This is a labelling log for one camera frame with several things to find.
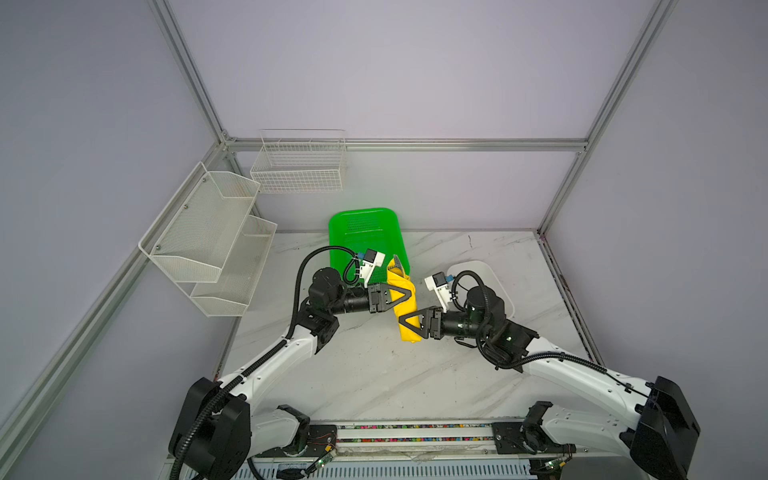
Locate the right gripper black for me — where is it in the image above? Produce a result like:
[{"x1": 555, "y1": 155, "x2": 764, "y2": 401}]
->
[{"x1": 397, "y1": 303, "x2": 489, "y2": 342}]

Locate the green plastic basket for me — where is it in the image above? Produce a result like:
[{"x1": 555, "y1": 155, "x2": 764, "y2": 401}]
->
[{"x1": 328, "y1": 207, "x2": 411, "y2": 283}]

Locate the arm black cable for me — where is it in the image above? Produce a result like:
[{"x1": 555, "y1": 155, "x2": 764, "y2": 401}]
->
[
  {"x1": 449, "y1": 269, "x2": 691, "y2": 480},
  {"x1": 169, "y1": 245, "x2": 361, "y2": 480}
]

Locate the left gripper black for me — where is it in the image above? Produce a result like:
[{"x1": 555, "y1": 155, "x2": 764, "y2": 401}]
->
[{"x1": 329, "y1": 282, "x2": 411, "y2": 316}]

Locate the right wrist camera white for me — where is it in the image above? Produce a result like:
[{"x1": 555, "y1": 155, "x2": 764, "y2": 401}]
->
[{"x1": 424, "y1": 272, "x2": 454, "y2": 313}]

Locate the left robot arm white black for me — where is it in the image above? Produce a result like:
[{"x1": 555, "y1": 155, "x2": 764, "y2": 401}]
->
[{"x1": 169, "y1": 267, "x2": 415, "y2": 479}]

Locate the white rectangular dish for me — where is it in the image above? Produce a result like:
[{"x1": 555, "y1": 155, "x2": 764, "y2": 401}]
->
[{"x1": 447, "y1": 260, "x2": 516, "y2": 319}]

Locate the white wire basket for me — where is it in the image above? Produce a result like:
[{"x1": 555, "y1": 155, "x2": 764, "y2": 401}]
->
[{"x1": 250, "y1": 129, "x2": 347, "y2": 194}]

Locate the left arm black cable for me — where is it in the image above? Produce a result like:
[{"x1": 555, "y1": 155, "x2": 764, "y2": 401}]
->
[{"x1": 169, "y1": 245, "x2": 361, "y2": 480}]

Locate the white mesh two-tier shelf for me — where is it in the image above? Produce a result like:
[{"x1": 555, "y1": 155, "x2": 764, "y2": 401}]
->
[{"x1": 138, "y1": 163, "x2": 277, "y2": 318}]

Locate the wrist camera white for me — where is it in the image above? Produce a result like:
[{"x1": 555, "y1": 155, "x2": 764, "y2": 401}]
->
[
  {"x1": 424, "y1": 272, "x2": 454, "y2": 313},
  {"x1": 358, "y1": 249, "x2": 385, "y2": 288}
]

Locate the aluminium front rail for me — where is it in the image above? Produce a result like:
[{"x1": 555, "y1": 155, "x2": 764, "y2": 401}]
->
[{"x1": 164, "y1": 415, "x2": 661, "y2": 464}]

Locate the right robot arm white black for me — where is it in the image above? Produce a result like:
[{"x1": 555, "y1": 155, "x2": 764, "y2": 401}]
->
[{"x1": 398, "y1": 286, "x2": 701, "y2": 479}]

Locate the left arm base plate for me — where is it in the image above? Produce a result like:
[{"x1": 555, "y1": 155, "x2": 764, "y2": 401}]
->
[{"x1": 256, "y1": 424, "x2": 338, "y2": 459}]

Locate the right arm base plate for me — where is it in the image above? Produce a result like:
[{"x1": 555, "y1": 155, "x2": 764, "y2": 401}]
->
[{"x1": 491, "y1": 421, "x2": 576, "y2": 455}]

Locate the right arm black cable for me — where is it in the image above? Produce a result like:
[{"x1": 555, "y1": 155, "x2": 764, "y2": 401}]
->
[{"x1": 449, "y1": 269, "x2": 691, "y2": 480}]

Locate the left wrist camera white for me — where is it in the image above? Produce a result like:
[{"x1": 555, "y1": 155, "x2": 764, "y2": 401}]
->
[{"x1": 358, "y1": 249, "x2": 385, "y2": 288}]

